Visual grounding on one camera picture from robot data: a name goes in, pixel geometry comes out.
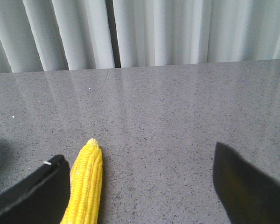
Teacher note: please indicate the yellow corn cob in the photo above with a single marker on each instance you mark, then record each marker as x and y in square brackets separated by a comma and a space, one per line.
[85, 186]

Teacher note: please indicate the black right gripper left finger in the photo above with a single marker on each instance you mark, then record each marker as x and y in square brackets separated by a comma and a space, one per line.
[40, 198]

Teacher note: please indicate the white pleated curtain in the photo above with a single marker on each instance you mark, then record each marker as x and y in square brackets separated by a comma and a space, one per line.
[49, 35]

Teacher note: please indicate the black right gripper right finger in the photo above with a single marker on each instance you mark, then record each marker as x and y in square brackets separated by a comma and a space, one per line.
[248, 195]

